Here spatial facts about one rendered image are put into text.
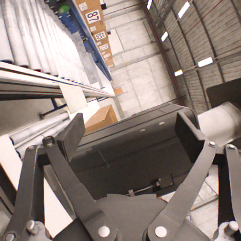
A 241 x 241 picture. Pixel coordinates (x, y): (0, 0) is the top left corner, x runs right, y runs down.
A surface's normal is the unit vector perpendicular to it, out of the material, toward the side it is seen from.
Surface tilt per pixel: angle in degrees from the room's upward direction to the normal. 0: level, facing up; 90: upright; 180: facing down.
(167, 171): 90
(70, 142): 20
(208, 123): 89
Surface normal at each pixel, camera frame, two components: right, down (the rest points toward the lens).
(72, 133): 1.00, 0.00
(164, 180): 0.00, 0.19
